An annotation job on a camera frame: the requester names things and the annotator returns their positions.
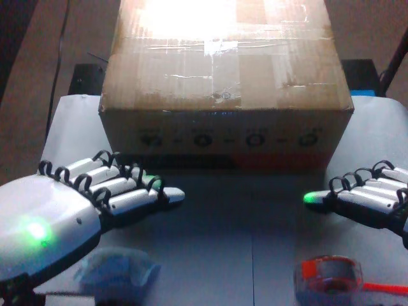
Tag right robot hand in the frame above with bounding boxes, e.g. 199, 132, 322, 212
302, 160, 408, 250

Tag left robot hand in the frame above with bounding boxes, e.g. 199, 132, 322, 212
0, 149, 186, 282

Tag black slanted rod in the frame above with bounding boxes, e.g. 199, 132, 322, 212
379, 30, 408, 96

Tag white paper table cover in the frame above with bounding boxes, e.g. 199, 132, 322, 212
41, 94, 408, 306

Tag taped cardboard box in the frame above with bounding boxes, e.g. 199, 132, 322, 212
98, 0, 355, 175

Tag thin black hanging cable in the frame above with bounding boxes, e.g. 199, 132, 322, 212
44, 0, 73, 135

